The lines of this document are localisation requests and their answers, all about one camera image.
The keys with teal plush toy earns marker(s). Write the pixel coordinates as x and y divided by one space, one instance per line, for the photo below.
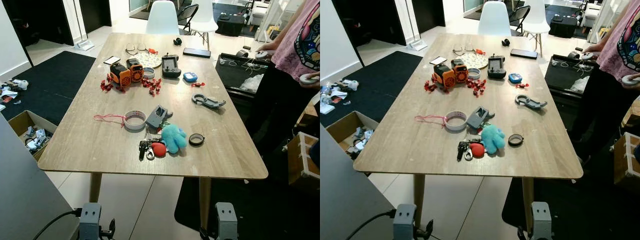
493 138
173 137

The person's right hand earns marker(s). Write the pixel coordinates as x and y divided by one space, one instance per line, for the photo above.
273 47
599 49

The wooden table leg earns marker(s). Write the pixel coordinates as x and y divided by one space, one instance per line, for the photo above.
95 187
419 189
528 197
204 200

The black floor mat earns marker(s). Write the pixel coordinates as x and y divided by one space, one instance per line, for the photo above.
270 210
50 85
385 80
590 215

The grey cabinet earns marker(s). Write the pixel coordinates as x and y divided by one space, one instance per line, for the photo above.
345 200
25 200

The large white tape roll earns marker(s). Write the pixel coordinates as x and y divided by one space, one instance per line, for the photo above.
127 124
448 125

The jumble of grey black parts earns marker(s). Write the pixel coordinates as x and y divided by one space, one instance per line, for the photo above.
37 140
360 140

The wooden crate with white rack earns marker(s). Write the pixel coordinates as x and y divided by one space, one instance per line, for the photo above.
295 165
620 165

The grey plastic printed part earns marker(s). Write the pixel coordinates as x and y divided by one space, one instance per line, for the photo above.
477 120
157 119

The grey plastic clamp hook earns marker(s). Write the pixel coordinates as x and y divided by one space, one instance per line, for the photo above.
534 104
210 103

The open cardboard box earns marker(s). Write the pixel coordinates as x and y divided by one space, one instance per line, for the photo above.
345 125
17 122

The dark blue bucket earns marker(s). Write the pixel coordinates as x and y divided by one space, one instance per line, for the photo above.
315 155
638 155

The single small red clip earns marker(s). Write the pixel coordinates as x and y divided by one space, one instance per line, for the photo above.
522 85
196 84

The large orange black device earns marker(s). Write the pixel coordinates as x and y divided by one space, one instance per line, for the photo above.
120 76
444 76

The small blue white device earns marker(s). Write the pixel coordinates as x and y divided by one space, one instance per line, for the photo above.
515 78
190 77

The brown cardboard piece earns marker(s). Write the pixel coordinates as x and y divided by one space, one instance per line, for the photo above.
631 117
310 117

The clear plastic bag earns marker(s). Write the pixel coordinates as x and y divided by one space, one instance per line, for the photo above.
252 83
580 85

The pile of white packaging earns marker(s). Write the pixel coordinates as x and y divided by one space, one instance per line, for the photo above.
337 96
7 95

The small grey tape roll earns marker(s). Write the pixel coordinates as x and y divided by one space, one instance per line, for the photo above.
145 75
470 76

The open black case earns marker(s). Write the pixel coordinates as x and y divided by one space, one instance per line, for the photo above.
557 75
230 75

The crumpled clear plastic wrap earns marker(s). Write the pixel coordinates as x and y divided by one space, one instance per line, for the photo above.
20 84
350 85

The small orange black device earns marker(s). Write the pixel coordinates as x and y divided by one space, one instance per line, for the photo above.
459 71
135 70

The black handheld remote controller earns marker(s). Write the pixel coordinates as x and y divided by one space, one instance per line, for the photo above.
496 67
171 67

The white edged smartphone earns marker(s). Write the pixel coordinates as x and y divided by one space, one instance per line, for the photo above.
112 60
438 60

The white round patterned plate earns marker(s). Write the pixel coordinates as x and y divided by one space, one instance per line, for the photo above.
477 61
150 60

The black flat phone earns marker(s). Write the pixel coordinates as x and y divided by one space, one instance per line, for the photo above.
196 52
524 53

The small grey round device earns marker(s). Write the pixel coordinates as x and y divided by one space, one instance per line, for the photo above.
573 55
242 53

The white stand base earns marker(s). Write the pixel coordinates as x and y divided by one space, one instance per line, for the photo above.
85 45
419 45

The thin framed eyeglasses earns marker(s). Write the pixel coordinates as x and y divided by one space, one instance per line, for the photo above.
136 46
464 48

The small black round object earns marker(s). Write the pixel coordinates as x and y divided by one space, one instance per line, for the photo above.
177 41
506 42

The person in pink shirt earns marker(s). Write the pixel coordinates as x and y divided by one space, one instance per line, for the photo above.
612 50
295 50

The black storage box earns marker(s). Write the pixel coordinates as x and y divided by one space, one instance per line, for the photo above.
231 25
564 27

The white plastic chair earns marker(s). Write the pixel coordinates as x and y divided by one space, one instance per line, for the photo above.
205 17
162 17
536 17
494 19

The black chair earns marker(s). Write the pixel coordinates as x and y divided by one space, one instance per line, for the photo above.
520 14
189 12

